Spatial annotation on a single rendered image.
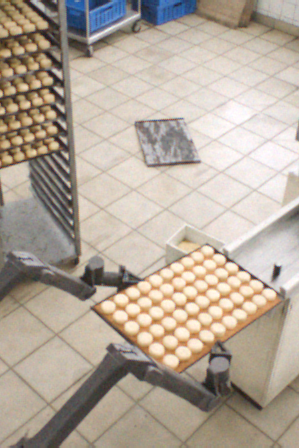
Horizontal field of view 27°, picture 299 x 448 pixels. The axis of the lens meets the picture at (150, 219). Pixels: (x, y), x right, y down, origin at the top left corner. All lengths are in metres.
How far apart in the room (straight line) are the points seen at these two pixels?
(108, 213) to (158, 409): 1.50
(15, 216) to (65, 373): 1.13
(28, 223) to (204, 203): 1.20
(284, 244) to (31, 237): 1.64
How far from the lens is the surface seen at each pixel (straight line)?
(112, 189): 4.31
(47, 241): 3.71
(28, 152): 3.14
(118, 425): 3.07
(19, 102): 3.04
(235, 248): 2.58
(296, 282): 2.48
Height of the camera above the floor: 2.63
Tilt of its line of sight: 40 degrees down
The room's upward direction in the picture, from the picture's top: 2 degrees clockwise
